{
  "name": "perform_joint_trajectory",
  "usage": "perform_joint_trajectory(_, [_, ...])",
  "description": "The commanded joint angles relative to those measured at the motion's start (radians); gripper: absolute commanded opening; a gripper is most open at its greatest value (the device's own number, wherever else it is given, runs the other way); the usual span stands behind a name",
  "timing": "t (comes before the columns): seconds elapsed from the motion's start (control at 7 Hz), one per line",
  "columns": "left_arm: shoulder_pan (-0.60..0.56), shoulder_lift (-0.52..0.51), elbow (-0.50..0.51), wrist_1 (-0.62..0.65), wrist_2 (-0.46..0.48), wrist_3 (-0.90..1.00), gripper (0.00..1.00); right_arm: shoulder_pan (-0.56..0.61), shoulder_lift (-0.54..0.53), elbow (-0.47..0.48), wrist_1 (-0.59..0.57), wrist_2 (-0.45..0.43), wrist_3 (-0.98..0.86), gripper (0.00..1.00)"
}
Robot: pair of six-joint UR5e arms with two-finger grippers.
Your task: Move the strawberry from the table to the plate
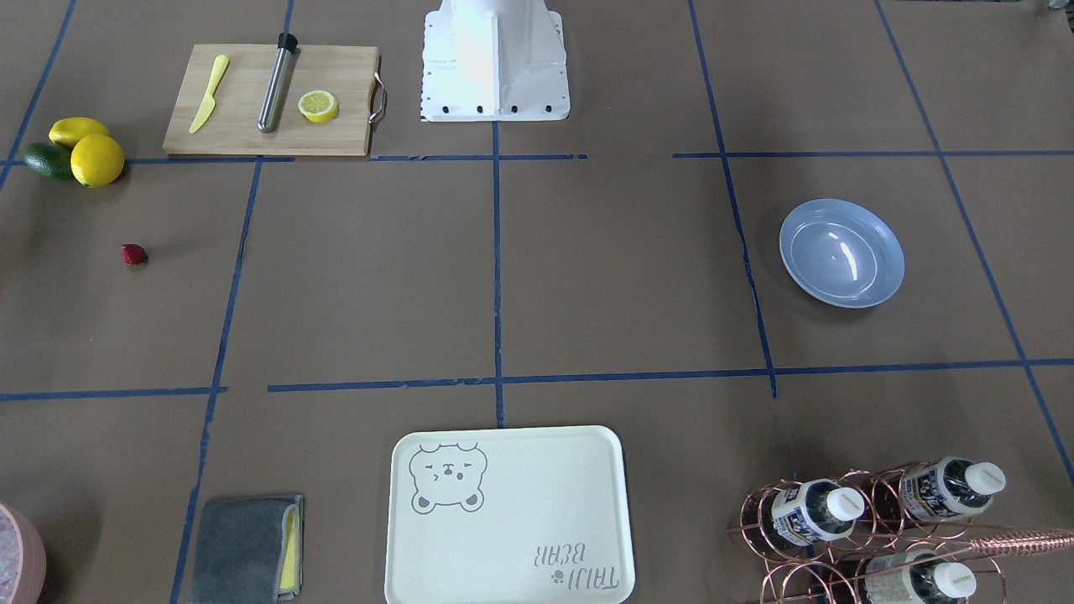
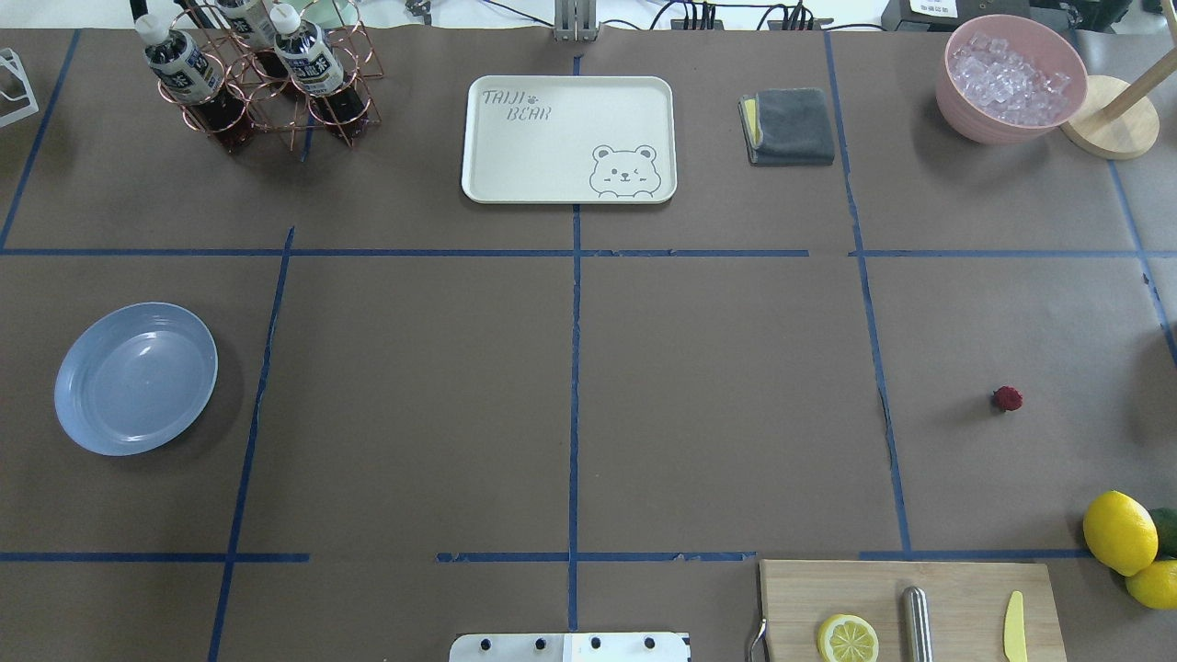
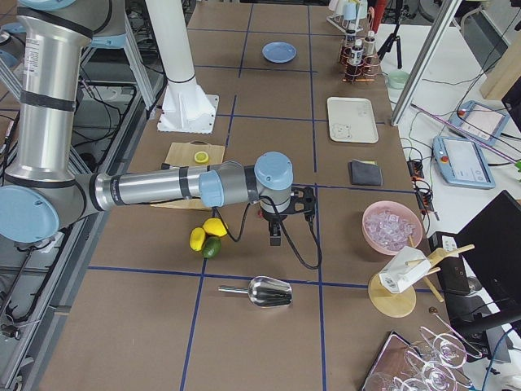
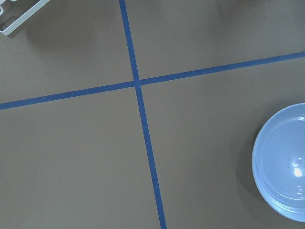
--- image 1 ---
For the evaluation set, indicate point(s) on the blue plate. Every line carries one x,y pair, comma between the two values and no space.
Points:
842,254

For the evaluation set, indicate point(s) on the red strawberry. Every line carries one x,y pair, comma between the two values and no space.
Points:
133,254

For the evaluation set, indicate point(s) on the cream bear tray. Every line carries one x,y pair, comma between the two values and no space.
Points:
531,515

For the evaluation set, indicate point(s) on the half lemon slice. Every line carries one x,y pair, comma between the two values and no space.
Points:
318,106

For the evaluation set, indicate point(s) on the steel muddler black tip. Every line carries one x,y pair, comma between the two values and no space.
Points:
273,102

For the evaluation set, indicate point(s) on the wooden cutting board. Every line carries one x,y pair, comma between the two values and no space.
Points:
348,72

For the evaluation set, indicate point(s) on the bottle in rack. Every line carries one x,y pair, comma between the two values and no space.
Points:
807,514
950,488
916,576

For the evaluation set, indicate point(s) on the grey folded cloth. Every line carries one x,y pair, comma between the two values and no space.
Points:
249,550

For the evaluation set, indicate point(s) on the yellow plastic knife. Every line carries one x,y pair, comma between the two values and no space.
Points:
208,101

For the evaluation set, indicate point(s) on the yellow lemon front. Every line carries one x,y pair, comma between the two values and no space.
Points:
97,160

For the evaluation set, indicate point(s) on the yellow lemon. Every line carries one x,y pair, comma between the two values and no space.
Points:
69,131
97,160

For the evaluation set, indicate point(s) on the bottle front in rack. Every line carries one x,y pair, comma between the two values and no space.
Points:
916,576

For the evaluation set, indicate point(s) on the yellow lemon back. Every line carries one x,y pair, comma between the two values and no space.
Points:
69,131

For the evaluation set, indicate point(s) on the green avocado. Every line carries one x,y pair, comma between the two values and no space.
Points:
49,160

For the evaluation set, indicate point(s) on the pink bowl with ice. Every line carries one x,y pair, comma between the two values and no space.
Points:
24,559

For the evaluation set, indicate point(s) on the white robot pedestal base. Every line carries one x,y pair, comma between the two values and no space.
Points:
494,61

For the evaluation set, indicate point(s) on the copper wire bottle rack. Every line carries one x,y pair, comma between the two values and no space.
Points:
828,573

